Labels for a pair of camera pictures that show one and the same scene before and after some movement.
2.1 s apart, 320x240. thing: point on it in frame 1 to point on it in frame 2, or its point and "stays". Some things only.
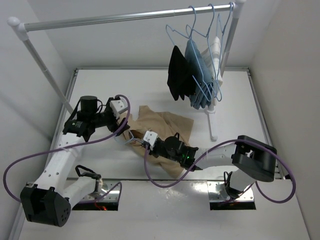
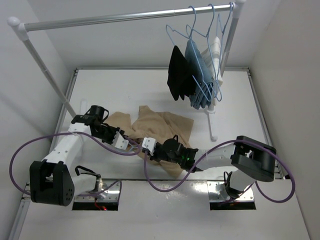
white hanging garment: (213, 56) stays
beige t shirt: (164, 125) stays
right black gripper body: (159, 150) stays
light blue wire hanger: (133, 138) to (133, 146)
